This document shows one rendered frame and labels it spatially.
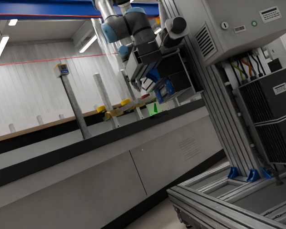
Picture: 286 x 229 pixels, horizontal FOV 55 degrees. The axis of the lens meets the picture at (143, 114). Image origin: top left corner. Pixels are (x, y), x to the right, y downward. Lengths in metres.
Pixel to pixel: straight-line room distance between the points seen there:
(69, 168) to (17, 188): 0.31
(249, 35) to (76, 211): 1.49
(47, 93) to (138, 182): 8.03
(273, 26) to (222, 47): 0.22
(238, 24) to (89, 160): 1.20
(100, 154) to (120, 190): 0.41
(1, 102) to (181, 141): 7.47
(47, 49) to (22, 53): 0.97
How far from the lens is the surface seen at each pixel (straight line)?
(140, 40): 1.59
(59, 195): 1.95
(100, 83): 2.04
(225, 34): 1.10
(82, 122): 1.86
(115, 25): 1.61
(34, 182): 1.68
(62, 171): 1.75
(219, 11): 1.13
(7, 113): 9.46
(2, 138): 1.86
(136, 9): 1.64
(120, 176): 2.20
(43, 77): 10.26
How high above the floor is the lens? 0.60
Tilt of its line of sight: 3 degrees up
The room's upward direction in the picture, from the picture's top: 22 degrees counter-clockwise
